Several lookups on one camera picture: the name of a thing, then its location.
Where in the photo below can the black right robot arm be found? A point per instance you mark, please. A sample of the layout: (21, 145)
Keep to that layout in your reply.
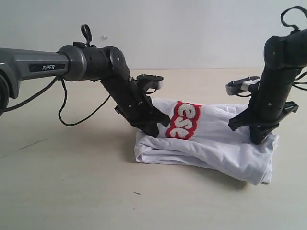
(284, 59)

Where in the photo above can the white t-shirt red lettering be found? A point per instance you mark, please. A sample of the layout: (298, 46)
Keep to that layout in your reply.
(199, 135)

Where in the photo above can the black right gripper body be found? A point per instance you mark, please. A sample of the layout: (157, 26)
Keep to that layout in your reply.
(269, 114)

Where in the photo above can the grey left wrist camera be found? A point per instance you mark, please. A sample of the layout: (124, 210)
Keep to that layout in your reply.
(149, 83)

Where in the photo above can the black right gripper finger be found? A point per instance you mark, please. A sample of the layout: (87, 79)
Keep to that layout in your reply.
(259, 133)
(243, 119)

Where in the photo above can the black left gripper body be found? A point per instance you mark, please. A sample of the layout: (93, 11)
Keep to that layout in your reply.
(135, 107)

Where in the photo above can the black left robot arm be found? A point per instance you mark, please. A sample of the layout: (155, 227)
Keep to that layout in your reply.
(79, 62)

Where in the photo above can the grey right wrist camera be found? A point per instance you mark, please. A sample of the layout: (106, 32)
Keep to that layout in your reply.
(236, 87)

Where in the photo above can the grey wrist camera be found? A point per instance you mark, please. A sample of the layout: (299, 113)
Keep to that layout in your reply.
(149, 83)
(236, 87)

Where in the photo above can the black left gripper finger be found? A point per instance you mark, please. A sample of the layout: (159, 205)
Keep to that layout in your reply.
(148, 127)
(158, 117)

